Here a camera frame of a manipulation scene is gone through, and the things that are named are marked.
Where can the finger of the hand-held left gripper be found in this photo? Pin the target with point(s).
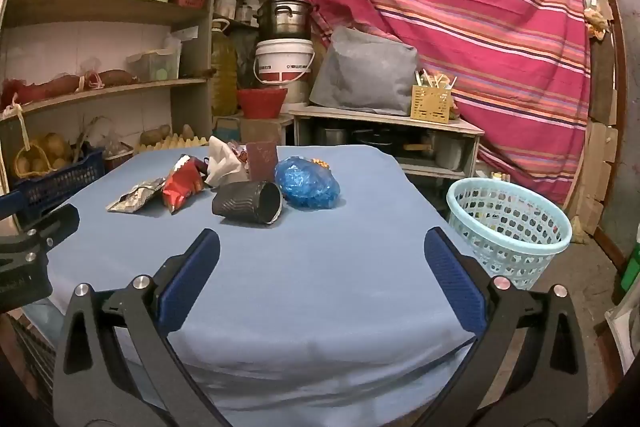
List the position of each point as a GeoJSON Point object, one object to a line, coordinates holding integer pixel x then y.
{"type": "Point", "coordinates": [11, 204]}
{"type": "Point", "coordinates": [57, 222]}

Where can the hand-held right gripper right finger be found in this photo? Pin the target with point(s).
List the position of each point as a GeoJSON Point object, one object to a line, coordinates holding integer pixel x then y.
{"type": "Point", "coordinates": [455, 282]}

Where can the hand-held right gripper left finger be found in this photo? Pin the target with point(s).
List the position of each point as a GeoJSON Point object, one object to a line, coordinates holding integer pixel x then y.
{"type": "Point", "coordinates": [192, 277]}

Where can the light blue plastic basket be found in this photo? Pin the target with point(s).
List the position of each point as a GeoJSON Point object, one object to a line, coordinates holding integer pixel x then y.
{"type": "Point", "coordinates": [505, 264]}

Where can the silver foil wrapper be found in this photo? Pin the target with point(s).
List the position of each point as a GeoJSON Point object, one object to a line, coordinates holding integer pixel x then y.
{"type": "Point", "coordinates": [132, 199]}

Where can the red snack packet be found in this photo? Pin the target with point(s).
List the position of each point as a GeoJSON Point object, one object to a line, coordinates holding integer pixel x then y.
{"type": "Point", "coordinates": [180, 192]}

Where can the black paper cup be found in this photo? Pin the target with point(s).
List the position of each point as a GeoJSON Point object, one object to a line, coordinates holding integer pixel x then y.
{"type": "Point", "coordinates": [240, 202]}

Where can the white tissue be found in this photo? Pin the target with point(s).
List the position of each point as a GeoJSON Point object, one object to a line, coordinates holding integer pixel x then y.
{"type": "Point", "coordinates": [220, 164]}

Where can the blue plastic bag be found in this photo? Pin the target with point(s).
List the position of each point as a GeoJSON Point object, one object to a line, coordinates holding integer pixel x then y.
{"type": "Point", "coordinates": [305, 184]}

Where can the dark blue plastic crate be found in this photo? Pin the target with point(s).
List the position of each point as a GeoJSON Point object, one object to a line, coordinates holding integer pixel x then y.
{"type": "Point", "coordinates": [65, 182]}

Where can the net bag of potatoes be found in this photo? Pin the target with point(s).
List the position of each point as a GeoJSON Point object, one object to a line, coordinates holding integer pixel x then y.
{"type": "Point", "coordinates": [42, 157]}

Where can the light blue tablecloth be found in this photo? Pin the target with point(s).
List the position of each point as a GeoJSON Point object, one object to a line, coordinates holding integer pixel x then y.
{"type": "Point", "coordinates": [300, 257]}

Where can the sweet potato in red net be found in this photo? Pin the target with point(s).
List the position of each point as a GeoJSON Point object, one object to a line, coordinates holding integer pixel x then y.
{"type": "Point", "coordinates": [112, 78]}
{"type": "Point", "coordinates": [45, 88]}

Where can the white plastic container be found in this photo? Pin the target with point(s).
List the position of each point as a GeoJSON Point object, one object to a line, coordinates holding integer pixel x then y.
{"type": "Point", "coordinates": [448, 153]}

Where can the brown potato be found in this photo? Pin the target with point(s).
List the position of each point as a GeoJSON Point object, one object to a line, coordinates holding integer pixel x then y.
{"type": "Point", "coordinates": [155, 136]}
{"type": "Point", "coordinates": [187, 133]}

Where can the yellow egg tray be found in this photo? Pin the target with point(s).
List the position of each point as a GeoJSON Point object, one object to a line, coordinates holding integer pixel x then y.
{"type": "Point", "coordinates": [170, 144]}

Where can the blue cardboard box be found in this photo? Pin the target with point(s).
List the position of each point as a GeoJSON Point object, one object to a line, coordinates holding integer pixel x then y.
{"type": "Point", "coordinates": [226, 128]}

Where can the brown cardboard box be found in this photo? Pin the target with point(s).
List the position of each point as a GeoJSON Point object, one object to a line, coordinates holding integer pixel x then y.
{"type": "Point", "coordinates": [265, 131]}

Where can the black pan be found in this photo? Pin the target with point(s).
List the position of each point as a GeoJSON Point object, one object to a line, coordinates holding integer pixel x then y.
{"type": "Point", "coordinates": [372, 138]}

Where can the yellow perforated utensil holder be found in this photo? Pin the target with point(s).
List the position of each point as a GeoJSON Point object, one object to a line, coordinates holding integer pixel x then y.
{"type": "Point", "coordinates": [431, 107]}

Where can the green plastic container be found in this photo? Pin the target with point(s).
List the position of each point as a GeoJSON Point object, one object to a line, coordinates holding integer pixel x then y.
{"type": "Point", "coordinates": [631, 267]}

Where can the white metal appliance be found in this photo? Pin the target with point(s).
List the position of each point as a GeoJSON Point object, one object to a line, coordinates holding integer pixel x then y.
{"type": "Point", "coordinates": [625, 332]}

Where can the stacked cardboard sheets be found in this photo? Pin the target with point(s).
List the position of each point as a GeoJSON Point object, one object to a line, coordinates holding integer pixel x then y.
{"type": "Point", "coordinates": [597, 172]}

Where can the clear plastic container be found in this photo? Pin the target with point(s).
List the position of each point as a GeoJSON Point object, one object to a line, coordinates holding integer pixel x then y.
{"type": "Point", "coordinates": [152, 67]}

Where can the low wooden cabinet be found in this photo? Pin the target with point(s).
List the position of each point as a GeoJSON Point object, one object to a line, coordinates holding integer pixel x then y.
{"type": "Point", "coordinates": [380, 116]}

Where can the red plastic basin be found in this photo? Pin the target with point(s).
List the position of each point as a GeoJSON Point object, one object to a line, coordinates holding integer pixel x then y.
{"type": "Point", "coordinates": [261, 103]}

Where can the metal cooking pot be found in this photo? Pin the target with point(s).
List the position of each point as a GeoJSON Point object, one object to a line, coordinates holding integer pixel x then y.
{"type": "Point", "coordinates": [330, 137]}

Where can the bundle of utensils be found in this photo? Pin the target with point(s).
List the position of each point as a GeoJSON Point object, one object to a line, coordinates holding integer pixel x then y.
{"type": "Point", "coordinates": [435, 79]}

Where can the yellow oil jug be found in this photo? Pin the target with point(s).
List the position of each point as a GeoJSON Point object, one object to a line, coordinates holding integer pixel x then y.
{"type": "Point", "coordinates": [224, 67]}

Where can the wooden shelf unit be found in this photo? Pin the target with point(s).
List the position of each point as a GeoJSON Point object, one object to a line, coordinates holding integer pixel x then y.
{"type": "Point", "coordinates": [100, 11]}

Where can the grey felt cover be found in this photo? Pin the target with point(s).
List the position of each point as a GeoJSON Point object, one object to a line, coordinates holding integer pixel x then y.
{"type": "Point", "coordinates": [365, 72]}

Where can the white plastic bucket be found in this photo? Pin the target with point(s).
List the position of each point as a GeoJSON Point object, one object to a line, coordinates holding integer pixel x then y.
{"type": "Point", "coordinates": [285, 57]}

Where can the red striped cloth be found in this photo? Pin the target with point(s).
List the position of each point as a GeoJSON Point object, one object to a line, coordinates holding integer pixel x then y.
{"type": "Point", "coordinates": [450, 7]}

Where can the metal stockpot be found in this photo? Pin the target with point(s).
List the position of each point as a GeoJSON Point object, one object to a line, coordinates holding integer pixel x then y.
{"type": "Point", "coordinates": [282, 17]}

